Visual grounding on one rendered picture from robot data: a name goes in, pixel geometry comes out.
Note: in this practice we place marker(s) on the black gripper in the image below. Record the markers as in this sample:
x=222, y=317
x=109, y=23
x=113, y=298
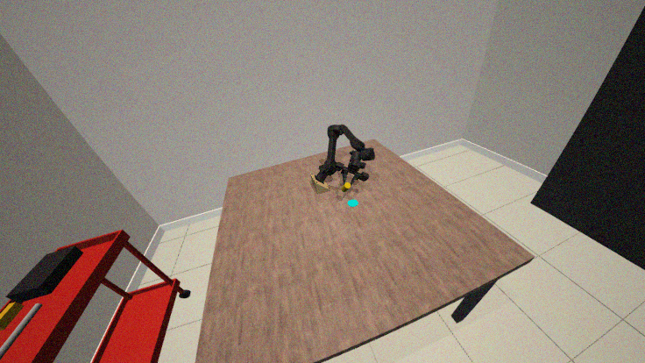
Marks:
x=361, y=176

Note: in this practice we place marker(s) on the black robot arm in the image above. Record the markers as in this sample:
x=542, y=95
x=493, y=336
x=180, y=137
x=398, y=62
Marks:
x=362, y=153

